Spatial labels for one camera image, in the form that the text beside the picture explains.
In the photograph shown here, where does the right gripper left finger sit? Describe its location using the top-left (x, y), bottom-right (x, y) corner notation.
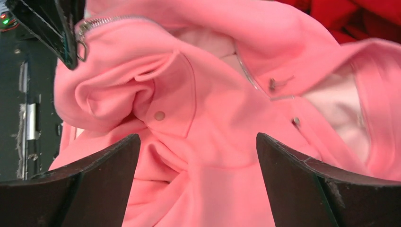
top-left (0, 134), bottom-right (140, 227)

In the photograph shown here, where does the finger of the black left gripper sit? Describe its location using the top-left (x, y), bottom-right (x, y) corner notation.
top-left (5, 0), bottom-right (86, 70)

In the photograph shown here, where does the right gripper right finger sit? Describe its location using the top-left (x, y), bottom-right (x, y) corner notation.
top-left (256, 133), bottom-right (401, 227)

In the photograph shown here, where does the pink jacket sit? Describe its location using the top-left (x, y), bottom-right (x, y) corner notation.
top-left (51, 0), bottom-right (401, 227)

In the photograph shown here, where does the red and black jacket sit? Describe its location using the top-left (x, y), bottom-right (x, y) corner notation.
top-left (281, 0), bottom-right (401, 43)

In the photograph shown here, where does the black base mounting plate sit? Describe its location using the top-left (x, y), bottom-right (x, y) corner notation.
top-left (0, 10), bottom-right (62, 181)

